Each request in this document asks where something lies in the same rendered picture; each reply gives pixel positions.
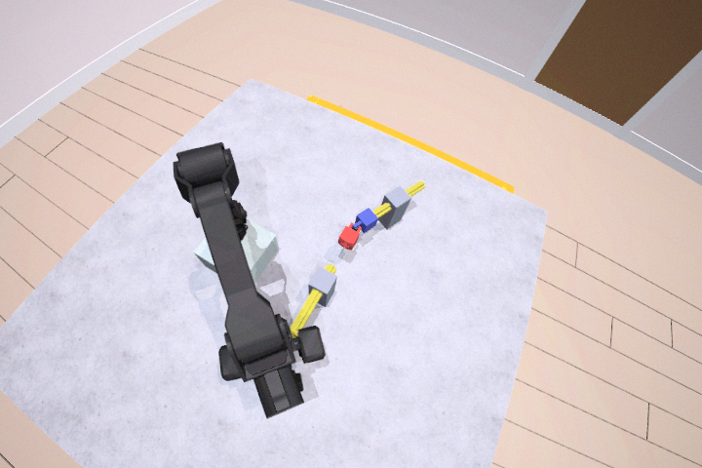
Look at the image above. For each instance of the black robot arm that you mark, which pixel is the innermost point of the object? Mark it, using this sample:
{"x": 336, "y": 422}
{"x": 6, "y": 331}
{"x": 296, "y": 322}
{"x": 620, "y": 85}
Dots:
{"x": 207, "y": 179}

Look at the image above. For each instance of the yellow square bar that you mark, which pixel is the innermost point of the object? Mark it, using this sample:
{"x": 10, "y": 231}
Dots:
{"x": 320, "y": 289}

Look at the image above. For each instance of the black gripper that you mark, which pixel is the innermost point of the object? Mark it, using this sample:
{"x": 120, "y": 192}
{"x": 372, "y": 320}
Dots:
{"x": 309, "y": 345}

